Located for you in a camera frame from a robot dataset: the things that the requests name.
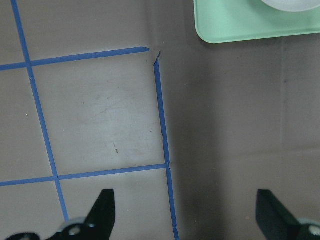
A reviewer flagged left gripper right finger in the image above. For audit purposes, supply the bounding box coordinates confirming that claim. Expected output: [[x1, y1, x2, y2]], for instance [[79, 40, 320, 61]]
[[255, 189, 320, 240]]

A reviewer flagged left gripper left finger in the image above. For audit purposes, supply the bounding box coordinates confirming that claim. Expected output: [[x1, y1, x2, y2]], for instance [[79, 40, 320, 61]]
[[53, 189, 116, 240]]

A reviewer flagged white round plate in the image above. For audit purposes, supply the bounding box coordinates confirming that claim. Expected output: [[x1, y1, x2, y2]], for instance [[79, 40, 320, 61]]
[[261, 0, 320, 13]]

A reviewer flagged light green tray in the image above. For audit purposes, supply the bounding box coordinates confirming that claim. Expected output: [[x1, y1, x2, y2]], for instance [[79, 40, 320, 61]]
[[193, 0, 320, 44]]

